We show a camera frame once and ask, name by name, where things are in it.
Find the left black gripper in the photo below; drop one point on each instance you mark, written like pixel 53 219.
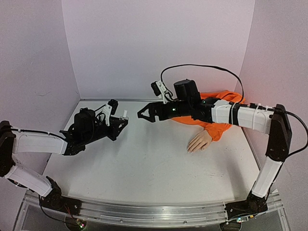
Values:
pixel 115 122

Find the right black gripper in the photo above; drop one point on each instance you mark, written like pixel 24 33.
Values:
pixel 158 111

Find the clear nail polish bottle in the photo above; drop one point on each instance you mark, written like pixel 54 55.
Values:
pixel 123 118

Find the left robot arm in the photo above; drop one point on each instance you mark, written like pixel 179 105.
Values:
pixel 15 141

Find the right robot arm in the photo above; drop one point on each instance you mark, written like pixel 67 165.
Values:
pixel 217 112

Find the mannequin hand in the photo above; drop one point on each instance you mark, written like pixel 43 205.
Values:
pixel 200 142

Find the aluminium back rail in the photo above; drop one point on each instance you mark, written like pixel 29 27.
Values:
pixel 121 99

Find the aluminium rail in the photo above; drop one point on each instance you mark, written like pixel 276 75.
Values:
pixel 121 99
pixel 162 216

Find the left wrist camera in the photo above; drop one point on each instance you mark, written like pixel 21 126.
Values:
pixel 108 110

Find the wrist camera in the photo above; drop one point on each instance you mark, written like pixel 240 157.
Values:
pixel 108 110
pixel 161 91

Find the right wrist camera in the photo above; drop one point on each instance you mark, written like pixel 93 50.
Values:
pixel 161 91

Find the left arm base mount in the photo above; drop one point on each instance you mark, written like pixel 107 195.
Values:
pixel 55 201

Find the aluminium front rail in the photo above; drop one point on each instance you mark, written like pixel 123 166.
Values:
pixel 162 216

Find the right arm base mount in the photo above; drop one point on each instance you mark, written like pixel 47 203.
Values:
pixel 252 205

